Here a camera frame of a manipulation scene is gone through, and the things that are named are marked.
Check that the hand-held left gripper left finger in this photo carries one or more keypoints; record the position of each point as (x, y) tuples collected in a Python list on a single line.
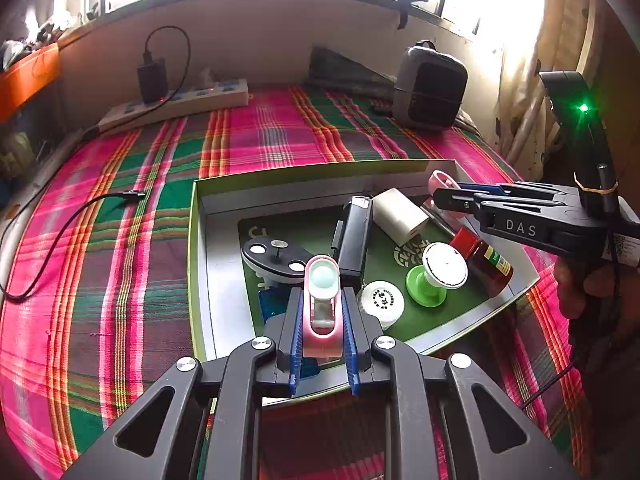
[(296, 350)]

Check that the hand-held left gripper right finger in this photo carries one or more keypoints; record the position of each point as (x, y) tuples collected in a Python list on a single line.
[(350, 350)]

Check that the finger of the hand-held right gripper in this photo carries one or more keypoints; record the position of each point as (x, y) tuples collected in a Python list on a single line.
[(490, 191), (462, 202)]

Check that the brown bottle with red cap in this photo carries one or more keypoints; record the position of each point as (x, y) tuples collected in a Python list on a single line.
[(487, 265)]

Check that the white printed round cap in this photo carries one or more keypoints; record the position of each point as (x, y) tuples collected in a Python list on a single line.
[(382, 302)]

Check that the green spool with white top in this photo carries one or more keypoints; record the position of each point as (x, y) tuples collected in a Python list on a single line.
[(445, 265)]

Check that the white charger plug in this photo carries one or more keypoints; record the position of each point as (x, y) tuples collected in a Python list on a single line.
[(397, 212)]

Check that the black remote-like device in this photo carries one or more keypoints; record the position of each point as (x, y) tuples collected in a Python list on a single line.
[(352, 240)]

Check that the green cardboard box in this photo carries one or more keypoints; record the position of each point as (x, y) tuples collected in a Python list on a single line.
[(220, 260)]

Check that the person's right hand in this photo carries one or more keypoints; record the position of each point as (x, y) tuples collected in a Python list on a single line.
[(575, 290)]

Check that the plaid blanket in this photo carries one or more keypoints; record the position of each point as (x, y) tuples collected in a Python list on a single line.
[(125, 260)]

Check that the white power strip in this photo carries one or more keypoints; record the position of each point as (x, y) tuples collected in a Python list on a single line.
[(210, 95)]

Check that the black power adapter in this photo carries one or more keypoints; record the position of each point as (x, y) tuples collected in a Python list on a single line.
[(151, 80)]

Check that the orange plastic tray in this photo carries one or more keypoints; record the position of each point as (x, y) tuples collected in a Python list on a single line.
[(27, 80)]

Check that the heap of mixed clutter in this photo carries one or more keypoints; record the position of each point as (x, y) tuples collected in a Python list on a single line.
[(45, 32)]

